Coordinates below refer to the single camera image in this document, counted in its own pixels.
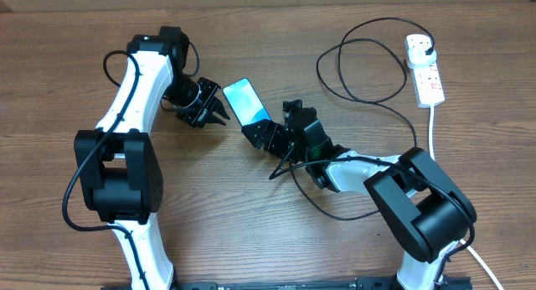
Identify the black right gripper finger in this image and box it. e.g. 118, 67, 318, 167
261, 121, 291, 158
241, 119, 275, 148

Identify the blue Galaxy smartphone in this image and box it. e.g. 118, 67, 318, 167
223, 78, 271, 127

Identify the black USB charging cable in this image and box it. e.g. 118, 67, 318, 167
288, 17, 436, 222

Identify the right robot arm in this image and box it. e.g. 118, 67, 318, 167
234, 100, 477, 289

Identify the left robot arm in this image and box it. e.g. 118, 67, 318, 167
62, 26, 229, 289

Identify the white power strip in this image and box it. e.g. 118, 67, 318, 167
405, 34, 445, 108

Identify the white power strip cord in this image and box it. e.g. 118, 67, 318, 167
427, 106, 505, 290

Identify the white wall charger plug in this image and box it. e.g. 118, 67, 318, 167
406, 47, 437, 70

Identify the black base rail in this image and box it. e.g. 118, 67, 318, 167
100, 276, 474, 290

